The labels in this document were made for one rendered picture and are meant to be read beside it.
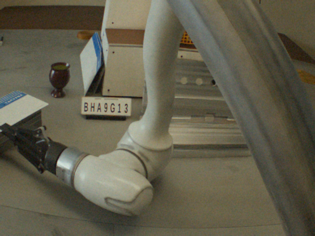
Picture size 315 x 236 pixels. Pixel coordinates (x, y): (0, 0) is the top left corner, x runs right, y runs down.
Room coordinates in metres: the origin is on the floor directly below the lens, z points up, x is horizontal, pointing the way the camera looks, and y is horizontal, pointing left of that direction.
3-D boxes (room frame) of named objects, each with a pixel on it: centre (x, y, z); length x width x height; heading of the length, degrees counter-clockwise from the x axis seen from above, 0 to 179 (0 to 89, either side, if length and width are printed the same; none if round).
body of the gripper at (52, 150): (0.76, 0.23, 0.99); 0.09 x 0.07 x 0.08; 66
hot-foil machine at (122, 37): (1.60, -0.11, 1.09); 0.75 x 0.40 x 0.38; 105
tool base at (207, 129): (1.14, -0.19, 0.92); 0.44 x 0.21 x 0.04; 105
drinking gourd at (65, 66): (1.28, 0.36, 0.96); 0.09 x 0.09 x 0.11
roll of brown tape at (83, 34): (2.03, 0.44, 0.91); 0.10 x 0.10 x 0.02
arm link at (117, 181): (0.70, 0.06, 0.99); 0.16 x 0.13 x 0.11; 66
